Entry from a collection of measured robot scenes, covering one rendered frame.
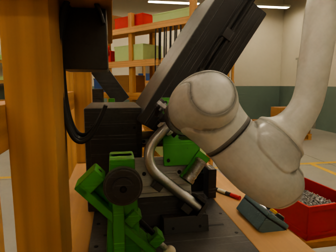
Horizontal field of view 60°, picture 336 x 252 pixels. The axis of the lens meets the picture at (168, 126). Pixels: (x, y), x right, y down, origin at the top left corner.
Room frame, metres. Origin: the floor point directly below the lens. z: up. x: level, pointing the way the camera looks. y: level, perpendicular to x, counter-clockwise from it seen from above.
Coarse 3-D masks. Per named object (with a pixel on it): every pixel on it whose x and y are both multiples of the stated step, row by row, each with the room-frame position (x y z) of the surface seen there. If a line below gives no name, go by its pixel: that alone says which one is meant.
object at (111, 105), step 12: (84, 108) 0.90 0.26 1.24; (96, 108) 0.91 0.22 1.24; (108, 108) 0.91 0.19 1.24; (120, 108) 0.92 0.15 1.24; (132, 108) 0.93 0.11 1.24; (84, 120) 0.90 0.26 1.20; (108, 120) 0.91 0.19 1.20; (120, 120) 0.92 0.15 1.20; (132, 120) 0.92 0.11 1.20; (96, 132) 0.90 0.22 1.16; (108, 132) 0.91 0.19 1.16; (120, 132) 0.91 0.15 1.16; (132, 132) 0.92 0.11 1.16; (96, 144) 0.90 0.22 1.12; (108, 144) 0.91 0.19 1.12; (120, 144) 0.91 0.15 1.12; (132, 144) 0.92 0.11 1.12; (96, 156) 0.90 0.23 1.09; (108, 156) 0.91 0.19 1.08; (108, 168) 0.91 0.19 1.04
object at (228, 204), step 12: (216, 180) 1.21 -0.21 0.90; (228, 180) 1.21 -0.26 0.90; (216, 192) 1.07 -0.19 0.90; (240, 192) 1.07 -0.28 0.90; (228, 204) 0.96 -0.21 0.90; (228, 216) 0.87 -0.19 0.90; (240, 216) 0.87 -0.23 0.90; (240, 228) 0.79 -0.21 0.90; (252, 228) 0.79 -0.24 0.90; (252, 240) 0.72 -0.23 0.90; (264, 240) 0.72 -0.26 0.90; (276, 240) 0.72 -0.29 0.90; (288, 240) 0.72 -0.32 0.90; (300, 240) 0.72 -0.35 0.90
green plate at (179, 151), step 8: (168, 136) 0.87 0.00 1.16; (176, 136) 0.87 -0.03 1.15; (168, 144) 0.86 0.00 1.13; (176, 144) 0.87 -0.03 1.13; (184, 144) 0.87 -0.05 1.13; (192, 144) 0.88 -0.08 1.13; (168, 152) 0.86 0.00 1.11; (176, 152) 0.86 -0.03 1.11; (184, 152) 0.87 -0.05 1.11; (192, 152) 0.87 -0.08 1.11; (168, 160) 0.85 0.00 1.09; (176, 160) 0.85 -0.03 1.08; (184, 160) 0.86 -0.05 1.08
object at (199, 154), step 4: (196, 152) 0.87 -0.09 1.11; (200, 152) 0.87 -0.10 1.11; (196, 156) 0.87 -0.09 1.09; (200, 156) 0.87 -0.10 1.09; (204, 156) 0.87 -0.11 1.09; (192, 160) 0.86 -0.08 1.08; (204, 160) 0.87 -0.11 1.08; (188, 164) 0.85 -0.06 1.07; (184, 168) 0.86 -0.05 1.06; (188, 168) 0.85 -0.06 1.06; (184, 172) 0.85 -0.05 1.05; (180, 176) 0.84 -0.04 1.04
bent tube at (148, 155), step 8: (160, 128) 0.84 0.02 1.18; (168, 128) 0.84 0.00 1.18; (152, 136) 0.83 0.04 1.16; (160, 136) 0.83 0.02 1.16; (152, 144) 0.82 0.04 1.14; (144, 152) 0.82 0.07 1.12; (152, 152) 0.82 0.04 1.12; (144, 160) 0.81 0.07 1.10; (152, 160) 0.81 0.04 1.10; (152, 168) 0.80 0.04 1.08; (152, 176) 0.80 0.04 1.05; (160, 176) 0.80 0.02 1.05; (168, 184) 0.80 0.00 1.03; (176, 184) 0.81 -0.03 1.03; (176, 192) 0.80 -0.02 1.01; (184, 192) 0.80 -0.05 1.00; (184, 200) 0.80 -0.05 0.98; (192, 200) 0.80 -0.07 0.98; (192, 208) 0.80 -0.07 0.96
